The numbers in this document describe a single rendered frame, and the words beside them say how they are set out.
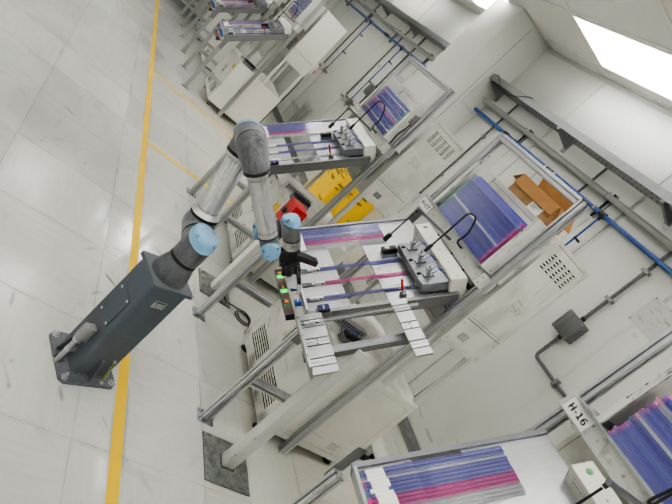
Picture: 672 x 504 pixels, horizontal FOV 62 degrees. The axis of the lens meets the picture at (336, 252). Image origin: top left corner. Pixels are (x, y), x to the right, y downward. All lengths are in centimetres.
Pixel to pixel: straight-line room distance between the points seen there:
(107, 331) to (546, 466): 163
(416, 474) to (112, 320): 123
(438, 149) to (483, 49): 205
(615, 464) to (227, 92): 579
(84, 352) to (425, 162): 253
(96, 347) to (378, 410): 146
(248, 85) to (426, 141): 338
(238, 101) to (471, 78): 272
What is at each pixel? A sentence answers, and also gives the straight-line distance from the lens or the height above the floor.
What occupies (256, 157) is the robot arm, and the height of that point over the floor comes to 113.
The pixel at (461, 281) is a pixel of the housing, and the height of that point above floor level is 127.
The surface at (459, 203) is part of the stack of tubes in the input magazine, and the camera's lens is 294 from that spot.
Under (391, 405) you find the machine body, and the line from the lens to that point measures 306.
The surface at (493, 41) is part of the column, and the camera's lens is 585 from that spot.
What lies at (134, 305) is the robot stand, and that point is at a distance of 221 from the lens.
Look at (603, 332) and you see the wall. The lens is 402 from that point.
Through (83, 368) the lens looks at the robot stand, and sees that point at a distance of 244.
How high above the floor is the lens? 160
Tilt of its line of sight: 14 degrees down
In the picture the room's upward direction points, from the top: 48 degrees clockwise
